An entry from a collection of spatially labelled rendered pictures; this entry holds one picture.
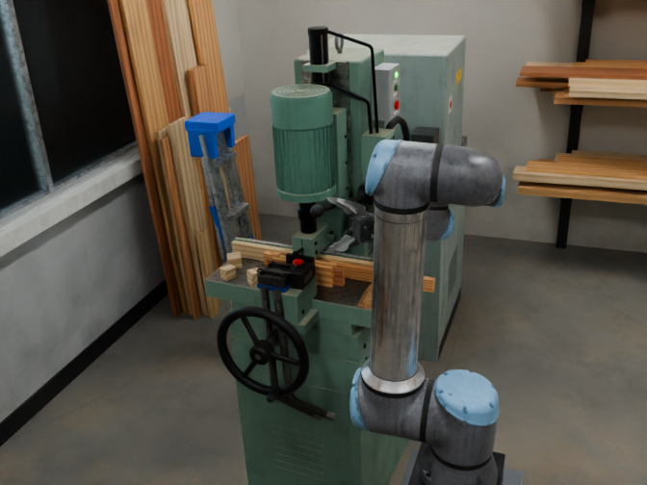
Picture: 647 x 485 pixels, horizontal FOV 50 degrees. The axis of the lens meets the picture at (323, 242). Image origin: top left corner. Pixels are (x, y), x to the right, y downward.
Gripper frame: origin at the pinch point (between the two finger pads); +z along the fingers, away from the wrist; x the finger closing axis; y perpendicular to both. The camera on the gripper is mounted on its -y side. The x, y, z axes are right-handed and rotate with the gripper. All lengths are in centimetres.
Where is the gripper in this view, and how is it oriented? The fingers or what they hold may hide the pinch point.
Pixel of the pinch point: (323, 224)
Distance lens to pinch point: 193.2
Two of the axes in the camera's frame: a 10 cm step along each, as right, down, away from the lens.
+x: -0.5, 9.7, 2.4
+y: 2.8, 2.4, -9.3
